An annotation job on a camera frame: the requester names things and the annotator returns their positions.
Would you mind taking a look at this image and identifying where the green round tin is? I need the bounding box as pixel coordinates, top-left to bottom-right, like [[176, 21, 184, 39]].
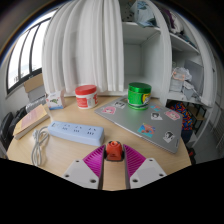
[[127, 82, 153, 111]]

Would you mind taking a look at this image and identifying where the grey box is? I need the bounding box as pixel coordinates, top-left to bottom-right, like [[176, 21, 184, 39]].
[[27, 84, 46, 104]]

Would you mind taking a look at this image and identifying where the white shelf unit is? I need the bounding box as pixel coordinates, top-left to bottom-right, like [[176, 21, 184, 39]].
[[118, 0, 216, 108]]

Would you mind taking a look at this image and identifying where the white power strip cable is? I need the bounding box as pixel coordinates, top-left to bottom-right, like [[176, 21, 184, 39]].
[[30, 125, 51, 167]]

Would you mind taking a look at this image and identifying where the black bag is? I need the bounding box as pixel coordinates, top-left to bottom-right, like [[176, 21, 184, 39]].
[[6, 106, 28, 141]]

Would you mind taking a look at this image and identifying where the colourful patterned bag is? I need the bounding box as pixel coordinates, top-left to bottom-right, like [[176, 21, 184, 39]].
[[168, 101, 194, 144]]

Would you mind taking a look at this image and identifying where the small white printed box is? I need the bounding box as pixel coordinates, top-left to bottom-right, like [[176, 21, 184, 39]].
[[45, 89, 67, 111]]

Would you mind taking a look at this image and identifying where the silver laptop with stickers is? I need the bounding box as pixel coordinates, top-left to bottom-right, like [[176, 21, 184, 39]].
[[94, 96, 185, 155]]

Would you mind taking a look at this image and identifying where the black suitcase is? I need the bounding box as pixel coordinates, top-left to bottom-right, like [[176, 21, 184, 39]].
[[0, 112, 14, 151]]

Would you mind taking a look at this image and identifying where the black-framed window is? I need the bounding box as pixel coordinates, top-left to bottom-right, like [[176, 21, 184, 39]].
[[5, 9, 58, 95]]

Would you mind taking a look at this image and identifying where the white ribbed radiator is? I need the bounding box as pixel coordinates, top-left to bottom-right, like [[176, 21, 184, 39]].
[[24, 97, 48, 114]]

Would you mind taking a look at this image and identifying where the light blue power strip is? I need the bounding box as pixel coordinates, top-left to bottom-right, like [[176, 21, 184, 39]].
[[47, 120, 105, 148]]

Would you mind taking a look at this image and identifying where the yellow book with pink cover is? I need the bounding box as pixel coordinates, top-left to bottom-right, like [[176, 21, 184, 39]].
[[13, 104, 51, 140]]

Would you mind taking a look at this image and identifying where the white jar with red lid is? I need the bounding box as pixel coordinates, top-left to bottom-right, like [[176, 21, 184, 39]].
[[74, 84, 99, 110]]

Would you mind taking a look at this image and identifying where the white curtain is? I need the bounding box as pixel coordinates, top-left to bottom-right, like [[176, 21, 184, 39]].
[[41, 0, 125, 98]]

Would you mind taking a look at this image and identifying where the orange-red charger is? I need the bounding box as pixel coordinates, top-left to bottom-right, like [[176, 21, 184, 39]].
[[105, 140, 125, 162]]

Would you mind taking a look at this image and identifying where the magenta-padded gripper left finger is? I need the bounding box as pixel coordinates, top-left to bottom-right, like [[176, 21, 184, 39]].
[[62, 144, 107, 190]]

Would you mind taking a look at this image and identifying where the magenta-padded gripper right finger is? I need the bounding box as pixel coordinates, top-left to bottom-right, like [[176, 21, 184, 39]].
[[123, 143, 168, 190]]

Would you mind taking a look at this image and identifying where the brown cardboard box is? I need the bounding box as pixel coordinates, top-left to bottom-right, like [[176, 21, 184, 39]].
[[23, 73, 44, 94]]

